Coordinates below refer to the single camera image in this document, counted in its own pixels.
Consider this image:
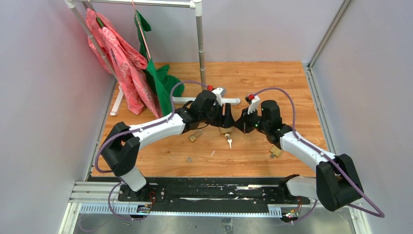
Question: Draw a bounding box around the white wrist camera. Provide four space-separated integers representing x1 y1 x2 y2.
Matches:
246 94 261 114
212 87 226 106

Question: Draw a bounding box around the green garment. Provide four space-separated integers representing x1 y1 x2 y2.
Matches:
134 11 180 116

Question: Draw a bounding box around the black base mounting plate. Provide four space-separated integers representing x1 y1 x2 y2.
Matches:
117 177 311 213

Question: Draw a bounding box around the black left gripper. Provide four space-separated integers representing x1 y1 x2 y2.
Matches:
200 102 236 129

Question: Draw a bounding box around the white metal clothes rack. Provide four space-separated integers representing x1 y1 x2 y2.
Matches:
63 0 241 116

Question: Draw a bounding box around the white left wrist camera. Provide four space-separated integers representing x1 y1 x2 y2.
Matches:
212 87 226 106

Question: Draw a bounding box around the slotted grey cable duct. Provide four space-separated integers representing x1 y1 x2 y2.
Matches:
79 203 282 218

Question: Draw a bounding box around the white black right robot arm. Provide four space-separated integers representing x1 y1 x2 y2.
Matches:
235 100 363 211

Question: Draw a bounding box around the pink patterned garment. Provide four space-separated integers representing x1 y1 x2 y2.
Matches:
86 8 163 118

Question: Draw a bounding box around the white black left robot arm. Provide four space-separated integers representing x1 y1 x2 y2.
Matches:
98 87 233 201

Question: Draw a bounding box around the small brass padlock with key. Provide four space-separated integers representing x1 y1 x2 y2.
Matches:
188 130 203 142

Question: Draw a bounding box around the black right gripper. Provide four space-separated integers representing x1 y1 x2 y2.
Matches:
235 106 269 134

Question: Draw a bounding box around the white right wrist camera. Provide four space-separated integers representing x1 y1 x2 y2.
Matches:
246 94 261 114

